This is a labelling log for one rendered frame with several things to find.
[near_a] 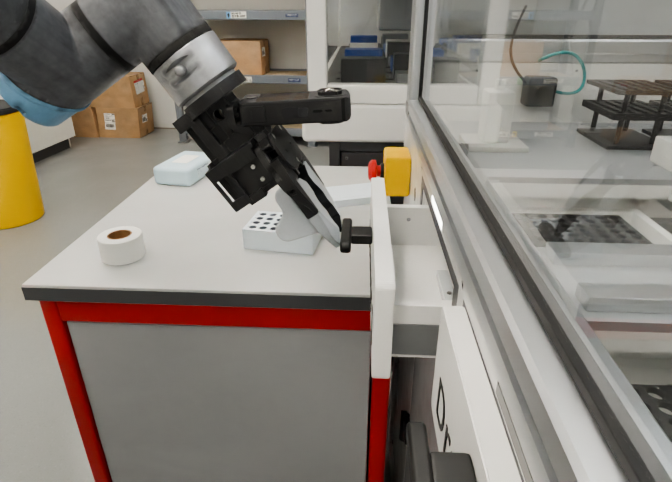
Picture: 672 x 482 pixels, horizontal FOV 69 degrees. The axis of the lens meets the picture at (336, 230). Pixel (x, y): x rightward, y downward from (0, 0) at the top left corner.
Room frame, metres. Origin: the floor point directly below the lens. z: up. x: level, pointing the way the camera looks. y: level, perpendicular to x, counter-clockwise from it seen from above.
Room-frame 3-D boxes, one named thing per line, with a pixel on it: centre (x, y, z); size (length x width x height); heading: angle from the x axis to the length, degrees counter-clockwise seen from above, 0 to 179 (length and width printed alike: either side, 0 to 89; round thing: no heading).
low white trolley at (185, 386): (0.93, 0.17, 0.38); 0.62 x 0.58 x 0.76; 177
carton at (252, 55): (4.49, 0.82, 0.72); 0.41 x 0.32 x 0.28; 83
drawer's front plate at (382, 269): (0.51, -0.05, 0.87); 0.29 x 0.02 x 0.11; 177
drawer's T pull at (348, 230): (0.51, -0.02, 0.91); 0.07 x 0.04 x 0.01; 177
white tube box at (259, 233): (0.78, 0.09, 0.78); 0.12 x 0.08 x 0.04; 79
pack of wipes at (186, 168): (1.14, 0.37, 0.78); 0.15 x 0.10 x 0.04; 167
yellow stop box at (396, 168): (0.83, -0.11, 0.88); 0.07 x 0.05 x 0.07; 177
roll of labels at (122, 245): (0.73, 0.36, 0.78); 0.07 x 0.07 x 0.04
